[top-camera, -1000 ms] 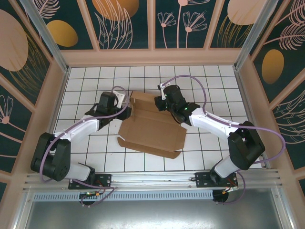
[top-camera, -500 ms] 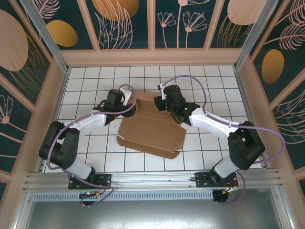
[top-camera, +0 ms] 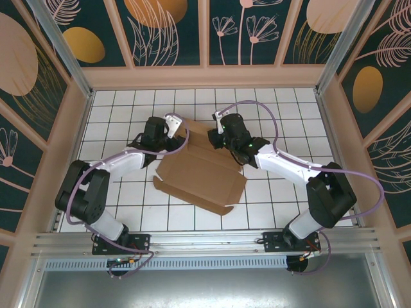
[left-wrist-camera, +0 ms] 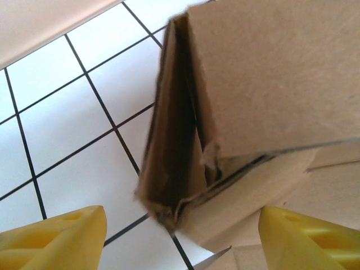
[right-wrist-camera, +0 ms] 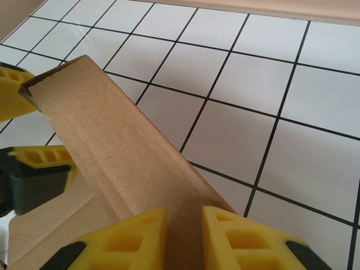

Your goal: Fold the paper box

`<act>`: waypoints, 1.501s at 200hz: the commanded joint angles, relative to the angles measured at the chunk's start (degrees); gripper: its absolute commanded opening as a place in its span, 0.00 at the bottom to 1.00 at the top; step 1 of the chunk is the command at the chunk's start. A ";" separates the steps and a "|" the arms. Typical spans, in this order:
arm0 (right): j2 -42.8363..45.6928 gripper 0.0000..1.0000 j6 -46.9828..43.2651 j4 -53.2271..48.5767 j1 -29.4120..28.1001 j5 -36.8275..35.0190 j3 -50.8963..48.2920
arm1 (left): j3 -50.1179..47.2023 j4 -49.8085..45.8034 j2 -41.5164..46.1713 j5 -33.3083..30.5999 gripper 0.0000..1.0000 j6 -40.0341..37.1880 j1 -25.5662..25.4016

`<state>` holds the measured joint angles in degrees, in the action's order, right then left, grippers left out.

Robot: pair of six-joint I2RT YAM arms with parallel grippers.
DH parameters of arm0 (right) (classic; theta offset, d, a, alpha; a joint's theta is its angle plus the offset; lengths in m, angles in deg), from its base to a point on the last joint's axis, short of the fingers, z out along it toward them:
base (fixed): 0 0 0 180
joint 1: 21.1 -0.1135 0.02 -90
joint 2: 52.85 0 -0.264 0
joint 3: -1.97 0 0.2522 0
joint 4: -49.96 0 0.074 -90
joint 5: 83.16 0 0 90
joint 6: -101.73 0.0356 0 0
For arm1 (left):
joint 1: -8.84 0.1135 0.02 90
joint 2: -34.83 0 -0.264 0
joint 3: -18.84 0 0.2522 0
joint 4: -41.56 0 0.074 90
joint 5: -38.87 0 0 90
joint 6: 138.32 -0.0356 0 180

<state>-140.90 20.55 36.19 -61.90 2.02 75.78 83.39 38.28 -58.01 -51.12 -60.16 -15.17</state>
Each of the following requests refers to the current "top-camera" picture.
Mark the brown cardboard paper box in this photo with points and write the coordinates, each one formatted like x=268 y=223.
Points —
x=199 y=179

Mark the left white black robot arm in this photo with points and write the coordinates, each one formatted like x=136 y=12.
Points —
x=83 y=192

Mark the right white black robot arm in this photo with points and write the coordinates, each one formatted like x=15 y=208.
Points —
x=330 y=195

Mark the grey metal sheet panel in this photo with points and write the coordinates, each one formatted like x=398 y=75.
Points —
x=205 y=288

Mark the aluminium corner post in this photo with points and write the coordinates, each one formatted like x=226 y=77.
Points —
x=338 y=48
x=67 y=54

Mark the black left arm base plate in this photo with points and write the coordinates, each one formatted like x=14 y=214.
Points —
x=141 y=242

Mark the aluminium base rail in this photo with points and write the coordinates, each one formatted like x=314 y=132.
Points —
x=205 y=242

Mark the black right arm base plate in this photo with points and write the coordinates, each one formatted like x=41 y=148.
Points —
x=273 y=242

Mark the aluminium table side rail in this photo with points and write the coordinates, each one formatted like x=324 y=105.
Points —
x=56 y=221
x=357 y=222

